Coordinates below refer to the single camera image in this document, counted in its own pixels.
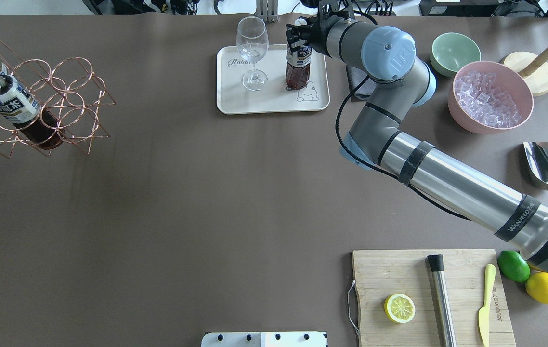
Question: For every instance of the bamboo cutting board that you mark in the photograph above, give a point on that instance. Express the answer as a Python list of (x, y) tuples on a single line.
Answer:
[(380, 273)]

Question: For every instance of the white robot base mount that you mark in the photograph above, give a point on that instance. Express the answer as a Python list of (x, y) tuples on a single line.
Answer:
[(265, 339)]

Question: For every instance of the wooden glass tree stand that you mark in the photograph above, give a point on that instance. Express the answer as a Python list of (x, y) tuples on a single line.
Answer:
[(533, 68)]

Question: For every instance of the clear wine glass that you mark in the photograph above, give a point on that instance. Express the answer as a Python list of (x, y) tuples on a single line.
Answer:
[(252, 44)]

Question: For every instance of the half lemon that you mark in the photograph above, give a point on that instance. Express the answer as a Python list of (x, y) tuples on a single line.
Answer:
[(399, 308)]

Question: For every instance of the pink bowl of ice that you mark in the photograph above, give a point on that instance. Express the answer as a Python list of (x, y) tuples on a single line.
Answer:
[(487, 98)]

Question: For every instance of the copper wire bottle basket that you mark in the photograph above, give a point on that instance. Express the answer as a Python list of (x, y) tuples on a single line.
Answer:
[(68, 97)]

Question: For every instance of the yellow plastic knife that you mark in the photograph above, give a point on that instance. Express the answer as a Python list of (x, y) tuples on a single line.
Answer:
[(483, 314)]

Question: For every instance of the green lime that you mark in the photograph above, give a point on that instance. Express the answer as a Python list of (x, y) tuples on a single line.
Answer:
[(513, 266)]

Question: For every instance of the cream rabbit tray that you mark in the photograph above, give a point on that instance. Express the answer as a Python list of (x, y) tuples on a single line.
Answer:
[(233, 98)]

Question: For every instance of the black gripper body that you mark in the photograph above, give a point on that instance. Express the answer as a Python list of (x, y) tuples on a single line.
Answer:
[(316, 36)]

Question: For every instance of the grey folded cloth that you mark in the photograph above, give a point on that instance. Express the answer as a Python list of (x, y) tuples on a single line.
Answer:
[(359, 82)]

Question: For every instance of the green bowl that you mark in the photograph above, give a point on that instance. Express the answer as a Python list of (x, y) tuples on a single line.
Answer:
[(451, 51)]

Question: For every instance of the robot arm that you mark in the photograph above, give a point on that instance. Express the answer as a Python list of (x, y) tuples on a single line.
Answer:
[(388, 56)]

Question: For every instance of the steel muddler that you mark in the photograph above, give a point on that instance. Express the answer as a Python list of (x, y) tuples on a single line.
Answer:
[(436, 264)]

